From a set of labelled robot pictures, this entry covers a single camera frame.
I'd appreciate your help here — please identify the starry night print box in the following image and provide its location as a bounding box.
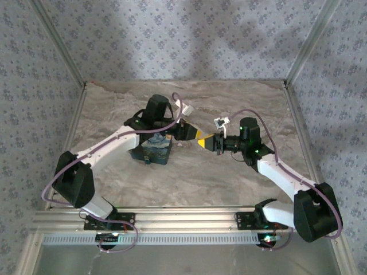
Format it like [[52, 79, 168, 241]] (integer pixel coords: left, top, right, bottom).
[[130, 133, 174, 167]]

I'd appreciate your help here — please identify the aluminium table edge rail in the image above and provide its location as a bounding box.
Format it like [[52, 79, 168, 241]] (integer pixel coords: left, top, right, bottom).
[[61, 82, 88, 157], [283, 82, 321, 186]]

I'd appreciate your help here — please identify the aluminium mounting rail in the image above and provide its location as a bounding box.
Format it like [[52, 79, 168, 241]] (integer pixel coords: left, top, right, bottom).
[[32, 205, 291, 231]]

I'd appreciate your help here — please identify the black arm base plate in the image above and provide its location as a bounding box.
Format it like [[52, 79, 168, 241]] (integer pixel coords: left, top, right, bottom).
[[84, 213, 136, 231], [236, 211, 288, 231]]

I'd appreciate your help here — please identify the slotted grey cable duct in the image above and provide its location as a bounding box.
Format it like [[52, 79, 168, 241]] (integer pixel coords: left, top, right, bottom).
[[36, 232, 291, 246]]

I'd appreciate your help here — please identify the aluminium frame post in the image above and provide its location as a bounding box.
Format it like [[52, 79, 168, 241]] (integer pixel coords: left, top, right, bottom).
[[30, 0, 88, 87], [285, 0, 343, 85]]

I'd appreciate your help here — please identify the short purple cable loop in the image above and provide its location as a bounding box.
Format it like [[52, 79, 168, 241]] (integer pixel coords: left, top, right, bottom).
[[79, 210, 139, 253], [261, 226, 295, 252]]

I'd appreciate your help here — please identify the long purple cable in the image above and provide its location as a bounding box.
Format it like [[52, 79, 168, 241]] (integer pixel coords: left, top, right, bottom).
[[41, 92, 186, 207], [229, 108, 344, 239]]

